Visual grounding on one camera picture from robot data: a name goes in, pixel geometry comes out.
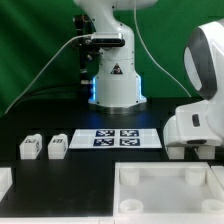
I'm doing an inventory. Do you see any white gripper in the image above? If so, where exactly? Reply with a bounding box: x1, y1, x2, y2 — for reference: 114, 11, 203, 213
163, 100, 224, 147

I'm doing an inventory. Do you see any white square tabletop tray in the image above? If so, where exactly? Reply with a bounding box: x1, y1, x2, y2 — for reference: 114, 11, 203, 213
113, 162, 224, 224

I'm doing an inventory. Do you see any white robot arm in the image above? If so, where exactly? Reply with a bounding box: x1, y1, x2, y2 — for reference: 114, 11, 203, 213
73, 0, 224, 147

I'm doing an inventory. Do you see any white tag sheet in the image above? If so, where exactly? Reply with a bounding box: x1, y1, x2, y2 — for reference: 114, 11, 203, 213
69, 129, 162, 149

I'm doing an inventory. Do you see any white block left edge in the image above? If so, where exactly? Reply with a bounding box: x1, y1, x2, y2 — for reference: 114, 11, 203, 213
0, 168, 13, 202

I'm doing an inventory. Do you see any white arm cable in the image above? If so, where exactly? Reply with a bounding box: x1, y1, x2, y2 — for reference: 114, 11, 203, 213
133, 0, 193, 98

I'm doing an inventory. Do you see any black camera on mount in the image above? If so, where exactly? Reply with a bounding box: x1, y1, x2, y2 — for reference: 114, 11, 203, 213
72, 14, 125, 85

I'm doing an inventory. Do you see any white camera cable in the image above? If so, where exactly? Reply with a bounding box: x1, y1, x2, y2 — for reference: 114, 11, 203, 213
3, 33, 93, 116

